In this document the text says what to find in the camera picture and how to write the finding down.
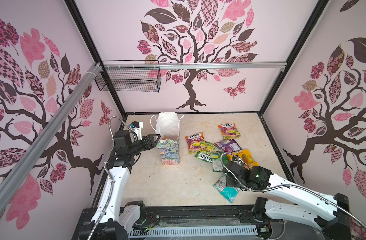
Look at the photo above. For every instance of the far orange Fox's candy packet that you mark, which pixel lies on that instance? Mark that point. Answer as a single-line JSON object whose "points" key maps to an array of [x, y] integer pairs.
{"points": [[229, 131]]}

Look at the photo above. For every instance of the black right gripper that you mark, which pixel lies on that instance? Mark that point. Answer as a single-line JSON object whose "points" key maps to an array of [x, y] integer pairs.
{"points": [[228, 183]]}

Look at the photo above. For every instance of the white slotted cable duct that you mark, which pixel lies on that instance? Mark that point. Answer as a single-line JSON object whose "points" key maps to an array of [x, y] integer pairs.
{"points": [[185, 232]]}

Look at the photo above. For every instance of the black wire basket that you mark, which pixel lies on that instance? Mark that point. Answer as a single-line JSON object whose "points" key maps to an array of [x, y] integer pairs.
{"points": [[130, 76]]}

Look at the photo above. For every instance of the orange red Fox's candy packet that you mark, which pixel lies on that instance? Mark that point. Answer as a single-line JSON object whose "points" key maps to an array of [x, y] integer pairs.
{"points": [[196, 142]]}

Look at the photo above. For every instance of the floral white paper bag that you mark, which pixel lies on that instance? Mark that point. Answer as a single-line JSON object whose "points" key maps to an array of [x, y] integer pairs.
{"points": [[167, 125]]}

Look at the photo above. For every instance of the rear aluminium rail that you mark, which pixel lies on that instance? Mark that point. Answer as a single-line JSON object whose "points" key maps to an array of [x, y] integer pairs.
{"points": [[194, 66]]}

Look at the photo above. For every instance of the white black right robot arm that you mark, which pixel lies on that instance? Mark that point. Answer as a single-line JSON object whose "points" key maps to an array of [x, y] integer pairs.
{"points": [[327, 213]]}

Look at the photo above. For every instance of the purple Fox's candy packet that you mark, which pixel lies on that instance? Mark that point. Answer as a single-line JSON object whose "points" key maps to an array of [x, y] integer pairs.
{"points": [[229, 145]]}

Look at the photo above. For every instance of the aluminium rail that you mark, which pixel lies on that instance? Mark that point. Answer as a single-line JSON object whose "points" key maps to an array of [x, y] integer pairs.
{"points": [[18, 174], [194, 66]]}

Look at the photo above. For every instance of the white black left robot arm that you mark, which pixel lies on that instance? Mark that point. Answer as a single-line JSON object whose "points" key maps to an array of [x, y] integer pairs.
{"points": [[109, 222]]}

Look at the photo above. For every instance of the dark green Fox's candy packet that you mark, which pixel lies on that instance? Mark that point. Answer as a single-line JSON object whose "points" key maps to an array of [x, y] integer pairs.
{"points": [[219, 163]]}

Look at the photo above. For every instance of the left aluminium rail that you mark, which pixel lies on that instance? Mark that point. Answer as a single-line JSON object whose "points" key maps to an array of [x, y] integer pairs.
{"points": [[18, 174]]}

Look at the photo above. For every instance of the yellow snack packet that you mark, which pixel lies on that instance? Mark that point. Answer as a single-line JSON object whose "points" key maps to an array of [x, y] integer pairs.
{"points": [[245, 157]]}

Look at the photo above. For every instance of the black base frame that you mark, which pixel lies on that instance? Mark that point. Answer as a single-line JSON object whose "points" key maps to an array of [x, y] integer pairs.
{"points": [[205, 216]]}

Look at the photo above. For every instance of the teal Fox's candy packet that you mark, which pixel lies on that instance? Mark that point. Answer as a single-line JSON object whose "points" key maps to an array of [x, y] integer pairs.
{"points": [[228, 193]]}

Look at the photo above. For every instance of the light green Fox's candy packet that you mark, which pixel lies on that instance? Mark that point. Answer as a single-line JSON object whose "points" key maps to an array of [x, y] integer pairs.
{"points": [[204, 156]]}

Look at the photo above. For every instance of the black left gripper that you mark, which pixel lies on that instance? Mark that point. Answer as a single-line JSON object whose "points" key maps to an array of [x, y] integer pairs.
{"points": [[145, 139]]}

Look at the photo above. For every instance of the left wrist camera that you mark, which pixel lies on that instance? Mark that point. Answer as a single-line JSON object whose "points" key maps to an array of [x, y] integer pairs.
{"points": [[137, 127]]}

